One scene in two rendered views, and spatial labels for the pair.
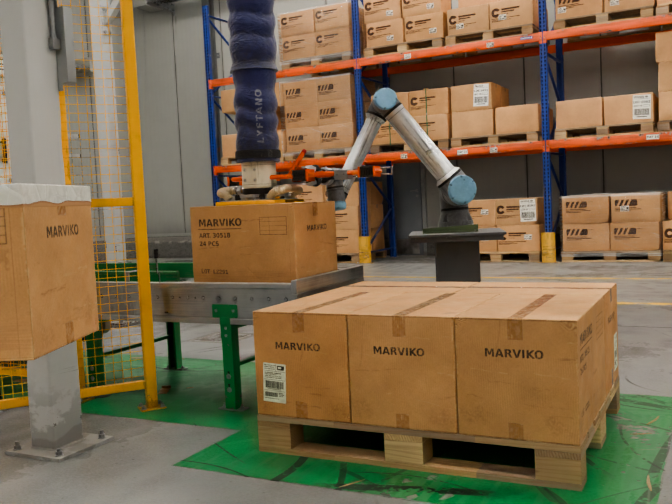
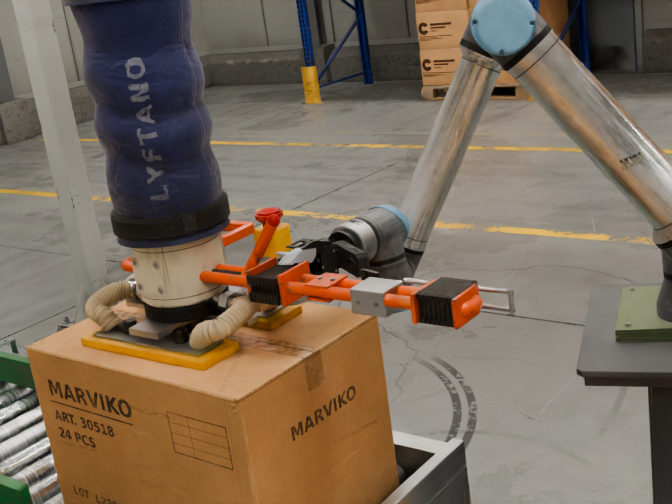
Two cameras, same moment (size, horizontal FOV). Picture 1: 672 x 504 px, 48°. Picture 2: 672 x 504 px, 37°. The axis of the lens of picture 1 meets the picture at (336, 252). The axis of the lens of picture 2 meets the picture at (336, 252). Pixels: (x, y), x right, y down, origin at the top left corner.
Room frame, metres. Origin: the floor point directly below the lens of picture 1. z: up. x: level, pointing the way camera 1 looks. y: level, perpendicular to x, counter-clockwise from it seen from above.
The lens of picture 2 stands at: (2.06, -0.32, 1.64)
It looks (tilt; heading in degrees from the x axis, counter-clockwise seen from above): 17 degrees down; 12
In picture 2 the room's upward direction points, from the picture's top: 8 degrees counter-clockwise
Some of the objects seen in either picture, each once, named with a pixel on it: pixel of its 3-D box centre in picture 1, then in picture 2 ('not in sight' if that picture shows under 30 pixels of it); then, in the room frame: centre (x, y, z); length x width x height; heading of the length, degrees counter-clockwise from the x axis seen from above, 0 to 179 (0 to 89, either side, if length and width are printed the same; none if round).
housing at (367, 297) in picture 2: (343, 174); (377, 296); (3.60, -0.05, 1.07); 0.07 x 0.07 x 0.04; 63
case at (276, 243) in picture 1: (264, 243); (214, 419); (3.81, 0.35, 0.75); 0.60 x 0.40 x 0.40; 62
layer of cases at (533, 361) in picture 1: (446, 345); not in sight; (3.06, -0.43, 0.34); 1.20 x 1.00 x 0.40; 63
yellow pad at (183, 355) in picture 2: (249, 199); (156, 336); (3.73, 0.41, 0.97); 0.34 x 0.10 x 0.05; 63
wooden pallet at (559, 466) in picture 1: (448, 411); not in sight; (3.06, -0.43, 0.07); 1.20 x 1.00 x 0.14; 63
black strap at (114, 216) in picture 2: (258, 154); (171, 212); (3.81, 0.36, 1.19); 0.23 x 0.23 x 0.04
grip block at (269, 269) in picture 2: (303, 175); (279, 281); (3.70, 0.14, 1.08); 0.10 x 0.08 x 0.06; 153
